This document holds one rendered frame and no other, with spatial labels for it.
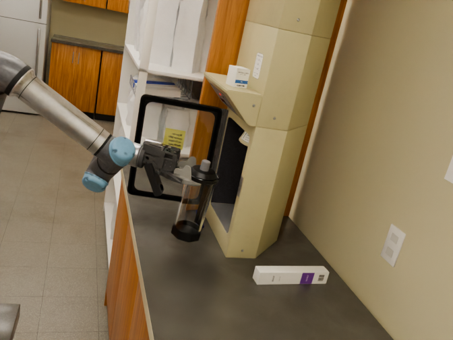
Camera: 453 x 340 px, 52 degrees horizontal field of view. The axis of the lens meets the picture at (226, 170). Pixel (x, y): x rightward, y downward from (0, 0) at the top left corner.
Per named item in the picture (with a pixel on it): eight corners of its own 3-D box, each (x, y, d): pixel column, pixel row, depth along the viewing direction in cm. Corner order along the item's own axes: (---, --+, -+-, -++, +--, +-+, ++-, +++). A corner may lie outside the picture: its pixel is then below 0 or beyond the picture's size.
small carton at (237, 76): (238, 84, 152) (242, 66, 151) (246, 88, 149) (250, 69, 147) (225, 83, 150) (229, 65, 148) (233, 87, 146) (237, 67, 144)
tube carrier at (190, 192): (203, 228, 160) (220, 173, 153) (199, 243, 150) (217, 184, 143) (174, 219, 160) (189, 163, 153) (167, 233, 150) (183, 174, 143)
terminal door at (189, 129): (203, 205, 185) (223, 108, 173) (126, 193, 180) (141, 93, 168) (203, 204, 186) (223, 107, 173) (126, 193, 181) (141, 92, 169)
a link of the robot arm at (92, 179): (89, 171, 132) (104, 142, 138) (75, 185, 140) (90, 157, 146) (114, 184, 135) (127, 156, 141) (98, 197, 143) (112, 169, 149)
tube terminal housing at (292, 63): (261, 219, 197) (307, 33, 172) (290, 260, 168) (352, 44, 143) (204, 215, 189) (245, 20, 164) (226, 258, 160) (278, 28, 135)
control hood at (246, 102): (228, 102, 174) (233, 76, 171) (255, 127, 145) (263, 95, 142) (198, 98, 170) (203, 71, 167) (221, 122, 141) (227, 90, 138)
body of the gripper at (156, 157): (178, 156, 143) (141, 145, 142) (172, 181, 146) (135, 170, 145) (183, 149, 150) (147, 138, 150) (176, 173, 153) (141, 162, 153)
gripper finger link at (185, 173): (199, 173, 139) (174, 160, 143) (194, 190, 141) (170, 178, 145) (204, 171, 142) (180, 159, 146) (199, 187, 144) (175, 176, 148)
